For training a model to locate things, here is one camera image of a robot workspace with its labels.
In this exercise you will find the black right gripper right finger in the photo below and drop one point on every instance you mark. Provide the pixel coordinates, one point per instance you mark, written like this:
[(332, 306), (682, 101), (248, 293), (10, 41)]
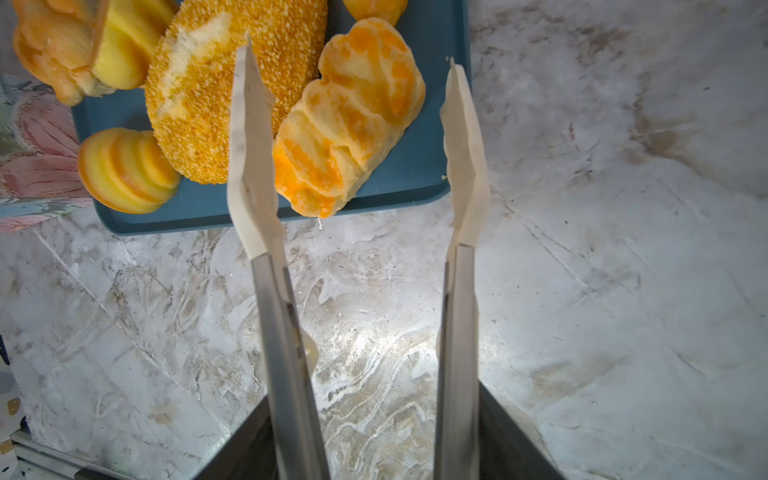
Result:
[(506, 452)]

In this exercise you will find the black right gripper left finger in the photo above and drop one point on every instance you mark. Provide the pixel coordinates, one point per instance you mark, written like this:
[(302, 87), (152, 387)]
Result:
[(250, 453)]

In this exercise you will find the metal tongs with white tips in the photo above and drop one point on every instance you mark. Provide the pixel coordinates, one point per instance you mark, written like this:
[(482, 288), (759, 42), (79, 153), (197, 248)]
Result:
[(252, 204)]

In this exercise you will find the floral paper bag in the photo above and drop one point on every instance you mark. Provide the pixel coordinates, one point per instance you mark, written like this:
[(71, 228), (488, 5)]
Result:
[(39, 153)]

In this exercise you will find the braided twisted bread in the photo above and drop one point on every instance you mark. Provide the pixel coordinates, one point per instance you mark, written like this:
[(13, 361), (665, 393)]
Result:
[(348, 120)]

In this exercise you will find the striped croissant bread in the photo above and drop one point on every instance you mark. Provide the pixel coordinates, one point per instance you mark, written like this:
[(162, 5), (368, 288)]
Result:
[(125, 170)]

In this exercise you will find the knotted flower bread roll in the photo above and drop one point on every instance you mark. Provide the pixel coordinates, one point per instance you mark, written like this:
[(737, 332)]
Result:
[(53, 41)]

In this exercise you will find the large sesame oval loaf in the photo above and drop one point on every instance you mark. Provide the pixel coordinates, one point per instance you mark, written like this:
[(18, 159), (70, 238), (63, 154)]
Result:
[(189, 85)]

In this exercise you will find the small round bun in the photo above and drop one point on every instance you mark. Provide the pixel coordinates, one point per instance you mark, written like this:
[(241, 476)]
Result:
[(126, 33)]

